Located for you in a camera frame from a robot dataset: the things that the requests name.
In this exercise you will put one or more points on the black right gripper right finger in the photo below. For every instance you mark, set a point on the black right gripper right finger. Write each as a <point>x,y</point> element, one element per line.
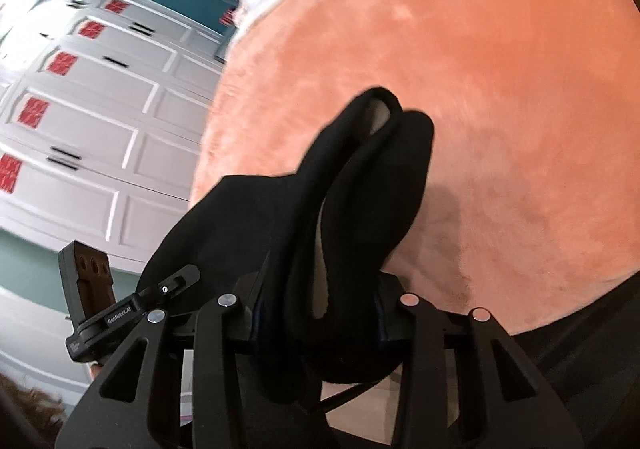
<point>465,383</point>

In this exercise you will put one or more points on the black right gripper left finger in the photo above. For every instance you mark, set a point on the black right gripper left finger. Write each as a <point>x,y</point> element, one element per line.
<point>135,401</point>

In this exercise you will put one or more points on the black pants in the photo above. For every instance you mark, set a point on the black pants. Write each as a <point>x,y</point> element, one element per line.
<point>319,238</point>

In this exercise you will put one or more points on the white panelled wardrobe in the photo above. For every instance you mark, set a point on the white panelled wardrobe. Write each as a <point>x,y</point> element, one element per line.
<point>103,104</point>

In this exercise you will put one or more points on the orange velvet bed cover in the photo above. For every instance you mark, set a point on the orange velvet bed cover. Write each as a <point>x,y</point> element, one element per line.
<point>532,202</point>

